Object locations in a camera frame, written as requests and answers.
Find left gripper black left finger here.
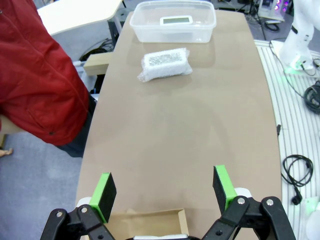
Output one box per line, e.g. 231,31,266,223
41,172,118,240

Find unwrapped white digital clock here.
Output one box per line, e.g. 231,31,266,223
159,15,194,27

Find computer with pink lights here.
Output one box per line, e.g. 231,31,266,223
258,0,293,22

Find white side table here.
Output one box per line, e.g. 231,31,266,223
36,0,125,48

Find open brown cardboard box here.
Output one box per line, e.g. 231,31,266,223
104,208,188,240

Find mannequin legs on floor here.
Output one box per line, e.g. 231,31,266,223
0,147,14,158

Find small brown cardboard box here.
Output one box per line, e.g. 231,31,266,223
83,53,113,76

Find white ribbed base platform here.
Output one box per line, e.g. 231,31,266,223
253,39,320,240

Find person in red jacket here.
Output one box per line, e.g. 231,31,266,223
0,0,97,159

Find bundled black cable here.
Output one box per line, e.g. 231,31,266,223
303,79,320,115

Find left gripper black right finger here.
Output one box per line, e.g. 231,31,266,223
202,164,297,240

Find bubble-wrapped white clock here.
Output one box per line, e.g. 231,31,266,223
136,47,194,83

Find clear plastic container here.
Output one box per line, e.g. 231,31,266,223
129,0,217,44

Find coiled black power cable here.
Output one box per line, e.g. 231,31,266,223
282,154,315,206

